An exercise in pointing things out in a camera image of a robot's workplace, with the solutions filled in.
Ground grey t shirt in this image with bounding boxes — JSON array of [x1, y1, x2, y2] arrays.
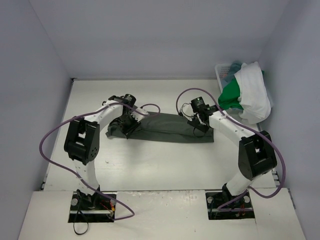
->
[[105, 113, 214, 144]]

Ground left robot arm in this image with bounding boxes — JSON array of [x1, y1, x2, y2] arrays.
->
[[64, 94, 149, 210]]

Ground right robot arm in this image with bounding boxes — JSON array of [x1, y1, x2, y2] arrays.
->
[[180, 97, 277, 206]]

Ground green t shirt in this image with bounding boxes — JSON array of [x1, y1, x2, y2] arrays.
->
[[218, 70, 268, 112]]

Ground white laundry basket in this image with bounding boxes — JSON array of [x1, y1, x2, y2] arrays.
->
[[214, 63, 275, 116]]

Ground white t shirt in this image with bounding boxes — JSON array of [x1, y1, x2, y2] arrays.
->
[[234, 61, 272, 125]]

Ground light blue garment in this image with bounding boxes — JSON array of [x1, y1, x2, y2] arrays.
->
[[223, 60, 243, 83]]

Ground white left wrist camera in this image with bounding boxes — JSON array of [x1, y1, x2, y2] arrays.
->
[[130, 107, 150, 122]]

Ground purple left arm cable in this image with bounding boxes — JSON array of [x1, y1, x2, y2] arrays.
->
[[39, 101, 161, 221]]

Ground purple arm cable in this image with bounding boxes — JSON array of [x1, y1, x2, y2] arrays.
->
[[175, 87, 286, 211], [39, 101, 161, 221]]

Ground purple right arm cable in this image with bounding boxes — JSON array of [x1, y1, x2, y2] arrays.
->
[[175, 87, 286, 211]]

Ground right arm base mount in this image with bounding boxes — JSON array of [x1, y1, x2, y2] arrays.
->
[[205, 191, 255, 221]]

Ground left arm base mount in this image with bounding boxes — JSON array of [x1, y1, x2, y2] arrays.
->
[[68, 191, 117, 223]]

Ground black loop cable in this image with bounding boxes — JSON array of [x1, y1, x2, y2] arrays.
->
[[72, 199, 89, 236]]

